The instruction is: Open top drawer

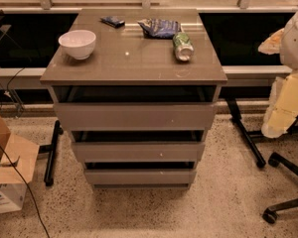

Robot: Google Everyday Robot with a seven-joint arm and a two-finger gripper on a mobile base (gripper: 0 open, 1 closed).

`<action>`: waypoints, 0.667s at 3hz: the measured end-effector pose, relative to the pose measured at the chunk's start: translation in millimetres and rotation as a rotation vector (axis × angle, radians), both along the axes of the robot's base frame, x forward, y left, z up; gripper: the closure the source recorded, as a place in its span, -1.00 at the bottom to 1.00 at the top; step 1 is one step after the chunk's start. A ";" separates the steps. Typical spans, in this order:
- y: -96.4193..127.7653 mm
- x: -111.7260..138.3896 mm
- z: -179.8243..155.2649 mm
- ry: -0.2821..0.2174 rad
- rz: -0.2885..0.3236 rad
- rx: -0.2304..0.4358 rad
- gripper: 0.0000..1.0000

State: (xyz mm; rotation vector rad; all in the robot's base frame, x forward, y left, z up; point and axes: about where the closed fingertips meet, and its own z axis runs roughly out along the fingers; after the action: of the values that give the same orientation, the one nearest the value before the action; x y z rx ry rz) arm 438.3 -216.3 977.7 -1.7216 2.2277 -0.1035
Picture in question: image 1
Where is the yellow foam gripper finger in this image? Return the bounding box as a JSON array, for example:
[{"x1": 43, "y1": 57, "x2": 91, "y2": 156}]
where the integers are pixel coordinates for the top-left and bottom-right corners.
[{"x1": 258, "y1": 28, "x2": 298, "y2": 138}]

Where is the grey top drawer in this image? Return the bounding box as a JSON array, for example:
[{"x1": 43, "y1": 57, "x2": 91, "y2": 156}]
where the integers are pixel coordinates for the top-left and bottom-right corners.
[{"x1": 54, "y1": 103, "x2": 216, "y2": 131}]

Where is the grey drawer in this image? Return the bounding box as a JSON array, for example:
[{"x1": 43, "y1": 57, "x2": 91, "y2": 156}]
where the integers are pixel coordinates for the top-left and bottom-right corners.
[
  {"x1": 72, "y1": 142, "x2": 205, "y2": 163},
  {"x1": 54, "y1": 103, "x2": 216, "y2": 131},
  {"x1": 83, "y1": 170, "x2": 196, "y2": 185}
]

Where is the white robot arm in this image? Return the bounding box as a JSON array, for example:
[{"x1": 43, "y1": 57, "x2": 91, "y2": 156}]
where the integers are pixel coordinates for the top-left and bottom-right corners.
[{"x1": 258, "y1": 11, "x2": 298, "y2": 138}]

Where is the grey drawer cabinet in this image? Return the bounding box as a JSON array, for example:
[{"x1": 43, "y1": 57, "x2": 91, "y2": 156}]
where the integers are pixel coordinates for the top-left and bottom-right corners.
[{"x1": 41, "y1": 9, "x2": 226, "y2": 188}]

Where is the grey middle drawer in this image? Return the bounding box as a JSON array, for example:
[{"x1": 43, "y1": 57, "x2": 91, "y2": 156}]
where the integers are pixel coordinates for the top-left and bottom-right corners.
[{"x1": 72, "y1": 142, "x2": 205, "y2": 163}]

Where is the grey bottom drawer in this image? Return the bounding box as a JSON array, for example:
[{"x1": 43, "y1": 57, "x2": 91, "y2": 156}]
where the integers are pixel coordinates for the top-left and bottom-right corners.
[{"x1": 83, "y1": 170, "x2": 196, "y2": 185}]

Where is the open cardboard box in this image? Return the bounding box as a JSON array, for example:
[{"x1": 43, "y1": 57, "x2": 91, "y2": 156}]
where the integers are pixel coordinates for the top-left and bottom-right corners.
[{"x1": 0, "y1": 116, "x2": 39, "y2": 213}]

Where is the black office chair base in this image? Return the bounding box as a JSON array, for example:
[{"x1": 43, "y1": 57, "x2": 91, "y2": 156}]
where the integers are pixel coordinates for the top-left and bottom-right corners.
[{"x1": 261, "y1": 106, "x2": 298, "y2": 225}]

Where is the black table leg right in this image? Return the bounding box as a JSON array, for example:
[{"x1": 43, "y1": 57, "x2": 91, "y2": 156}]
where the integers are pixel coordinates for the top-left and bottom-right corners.
[{"x1": 225, "y1": 98, "x2": 298, "y2": 169}]

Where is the black table leg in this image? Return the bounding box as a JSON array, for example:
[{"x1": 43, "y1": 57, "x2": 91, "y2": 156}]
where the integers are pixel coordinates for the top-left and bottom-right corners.
[
  {"x1": 225, "y1": 98, "x2": 298, "y2": 169},
  {"x1": 39, "y1": 120, "x2": 64, "y2": 186}
]

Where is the green soda can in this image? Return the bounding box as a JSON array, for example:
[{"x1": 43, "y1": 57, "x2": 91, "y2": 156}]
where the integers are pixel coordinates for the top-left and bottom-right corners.
[{"x1": 173, "y1": 32, "x2": 194, "y2": 61}]

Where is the blue chip bag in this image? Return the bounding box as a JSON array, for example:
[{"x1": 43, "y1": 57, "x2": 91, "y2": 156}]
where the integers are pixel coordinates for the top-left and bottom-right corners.
[{"x1": 138, "y1": 18, "x2": 181, "y2": 40}]

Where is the small dark blue packet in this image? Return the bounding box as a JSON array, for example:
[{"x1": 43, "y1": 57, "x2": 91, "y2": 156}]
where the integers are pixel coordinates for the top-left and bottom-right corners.
[{"x1": 100, "y1": 16, "x2": 125, "y2": 28}]

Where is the white bowl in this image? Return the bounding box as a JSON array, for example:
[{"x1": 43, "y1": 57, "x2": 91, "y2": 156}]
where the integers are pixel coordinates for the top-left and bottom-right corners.
[{"x1": 59, "y1": 30, "x2": 96, "y2": 60}]

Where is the black table leg left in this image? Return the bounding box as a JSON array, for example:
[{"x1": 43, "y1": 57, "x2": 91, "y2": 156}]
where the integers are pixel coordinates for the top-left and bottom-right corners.
[{"x1": 39, "y1": 120, "x2": 64, "y2": 186}]

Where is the black floor cable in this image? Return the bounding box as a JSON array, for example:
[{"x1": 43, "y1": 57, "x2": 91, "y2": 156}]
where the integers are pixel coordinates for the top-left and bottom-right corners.
[{"x1": 0, "y1": 124, "x2": 52, "y2": 238}]

